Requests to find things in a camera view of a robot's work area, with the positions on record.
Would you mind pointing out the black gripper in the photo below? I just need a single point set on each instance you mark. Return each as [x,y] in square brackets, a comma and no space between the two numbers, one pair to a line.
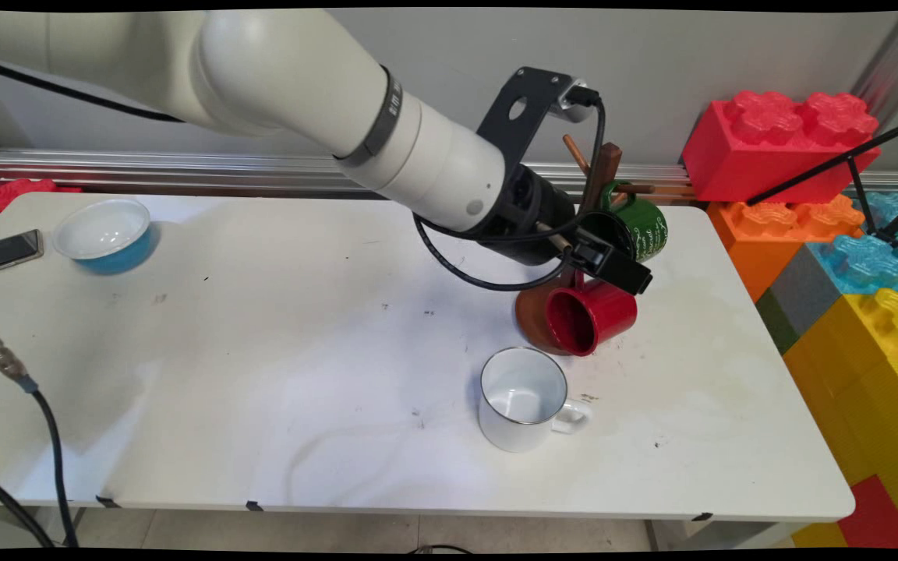
[535,210]

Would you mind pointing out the green enamel mug white script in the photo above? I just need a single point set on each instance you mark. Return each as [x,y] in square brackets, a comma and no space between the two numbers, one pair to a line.
[648,226]

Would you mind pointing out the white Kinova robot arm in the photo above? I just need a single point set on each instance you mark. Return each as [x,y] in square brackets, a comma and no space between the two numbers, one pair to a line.
[285,78]

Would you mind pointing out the red enamel mug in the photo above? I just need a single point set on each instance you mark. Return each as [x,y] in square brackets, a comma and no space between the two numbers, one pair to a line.
[601,312]

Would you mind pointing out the brown wooden mug tree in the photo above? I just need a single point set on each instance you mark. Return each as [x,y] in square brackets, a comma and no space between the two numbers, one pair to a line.
[605,167]

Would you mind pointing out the big orange toy block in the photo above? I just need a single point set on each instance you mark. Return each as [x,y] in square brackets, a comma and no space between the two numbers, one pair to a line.
[765,241]

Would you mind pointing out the dark green toy block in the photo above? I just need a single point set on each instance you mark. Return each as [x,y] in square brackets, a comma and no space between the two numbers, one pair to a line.
[776,323]

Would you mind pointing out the big grey toy block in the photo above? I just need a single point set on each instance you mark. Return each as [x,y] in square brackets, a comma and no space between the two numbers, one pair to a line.
[804,292]

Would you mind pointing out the big red toy block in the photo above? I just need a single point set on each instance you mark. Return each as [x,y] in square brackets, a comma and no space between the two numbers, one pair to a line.
[768,152]

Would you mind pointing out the big blue toy block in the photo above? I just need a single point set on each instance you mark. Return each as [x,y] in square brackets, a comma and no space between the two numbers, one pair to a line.
[862,261]

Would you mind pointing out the black tripod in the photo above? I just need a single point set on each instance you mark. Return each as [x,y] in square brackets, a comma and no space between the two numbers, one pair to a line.
[846,160]

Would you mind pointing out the big yellow toy block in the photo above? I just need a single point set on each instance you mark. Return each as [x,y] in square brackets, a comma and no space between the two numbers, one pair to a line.
[854,389]

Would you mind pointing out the flat red toy block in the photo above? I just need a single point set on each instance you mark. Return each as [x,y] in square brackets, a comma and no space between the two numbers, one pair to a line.
[878,518]

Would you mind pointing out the blue bowl white inside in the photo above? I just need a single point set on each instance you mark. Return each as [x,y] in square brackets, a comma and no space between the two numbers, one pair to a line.
[106,234]

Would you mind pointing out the low red toy block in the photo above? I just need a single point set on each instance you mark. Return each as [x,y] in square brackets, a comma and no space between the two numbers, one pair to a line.
[12,195]

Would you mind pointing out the dark smartphone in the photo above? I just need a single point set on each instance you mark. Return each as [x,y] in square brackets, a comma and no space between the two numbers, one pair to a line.
[6,252]

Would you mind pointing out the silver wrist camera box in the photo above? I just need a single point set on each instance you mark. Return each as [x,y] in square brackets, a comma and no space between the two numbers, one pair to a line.
[578,97]

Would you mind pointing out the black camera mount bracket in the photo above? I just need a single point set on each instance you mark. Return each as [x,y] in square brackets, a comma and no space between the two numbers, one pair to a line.
[523,117]

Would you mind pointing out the aluminium rail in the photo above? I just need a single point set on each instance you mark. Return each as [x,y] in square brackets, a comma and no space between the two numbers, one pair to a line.
[184,167]

